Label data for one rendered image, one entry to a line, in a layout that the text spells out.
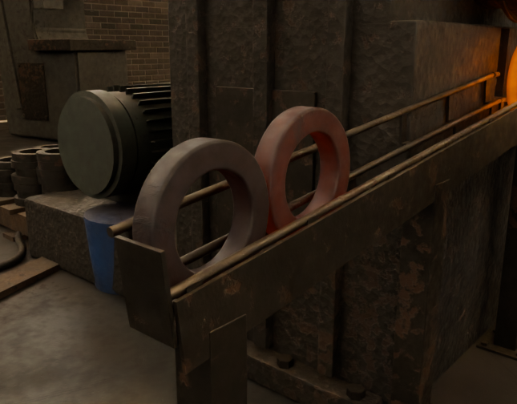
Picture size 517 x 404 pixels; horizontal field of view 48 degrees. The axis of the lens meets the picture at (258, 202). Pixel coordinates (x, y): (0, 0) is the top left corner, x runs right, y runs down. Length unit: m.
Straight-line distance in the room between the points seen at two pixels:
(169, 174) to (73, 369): 1.14
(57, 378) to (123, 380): 0.17
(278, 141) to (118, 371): 1.05
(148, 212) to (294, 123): 0.23
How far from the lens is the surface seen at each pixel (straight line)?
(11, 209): 2.72
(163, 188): 0.57
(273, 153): 0.70
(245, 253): 0.65
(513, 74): 1.50
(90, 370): 1.64
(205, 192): 0.70
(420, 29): 1.17
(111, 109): 1.99
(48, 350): 1.77
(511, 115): 1.37
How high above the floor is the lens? 0.82
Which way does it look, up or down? 15 degrees down
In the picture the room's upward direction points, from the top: straight up
